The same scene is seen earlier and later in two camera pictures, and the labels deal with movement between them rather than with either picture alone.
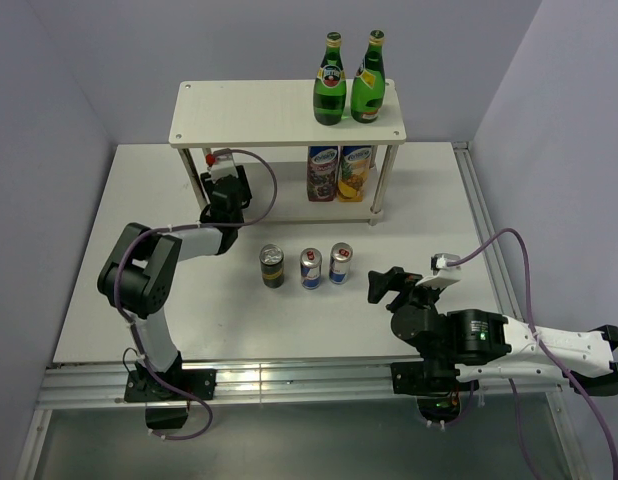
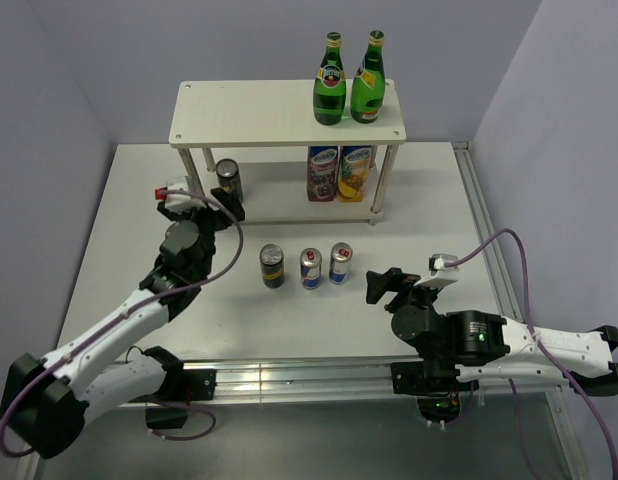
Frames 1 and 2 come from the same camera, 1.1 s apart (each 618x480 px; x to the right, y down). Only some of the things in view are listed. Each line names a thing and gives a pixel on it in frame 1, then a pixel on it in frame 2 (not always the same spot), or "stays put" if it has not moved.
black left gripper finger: [242, 177] -> [230, 202]
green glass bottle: [368, 88] stays put
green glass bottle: [330, 84] stays put
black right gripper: [395, 279] stays put
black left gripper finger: [208, 185] -> [168, 213]
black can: [271, 257] stays put
